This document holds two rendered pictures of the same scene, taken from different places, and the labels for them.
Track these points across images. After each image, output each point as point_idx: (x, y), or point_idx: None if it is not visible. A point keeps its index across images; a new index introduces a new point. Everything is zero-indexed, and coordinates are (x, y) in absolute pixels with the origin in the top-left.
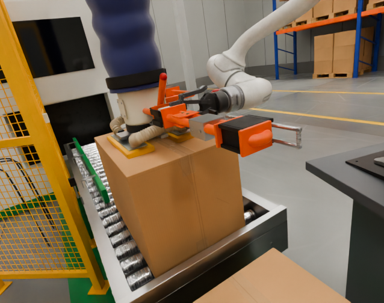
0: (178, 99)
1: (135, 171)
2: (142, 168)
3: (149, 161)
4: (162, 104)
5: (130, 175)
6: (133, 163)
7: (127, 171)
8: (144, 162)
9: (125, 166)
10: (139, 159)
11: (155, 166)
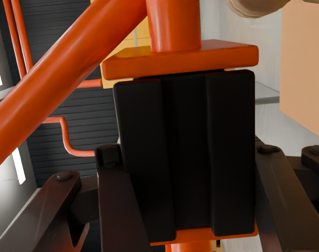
0: (94, 178)
1: (289, 103)
2: (300, 108)
3: None
4: (113, 49)
5: (283, 111)
6: (300, 37)
7: (284, 79)
8: (313, 69)
9: (287, 37)
10: (314, 21)
11: (318, 134)
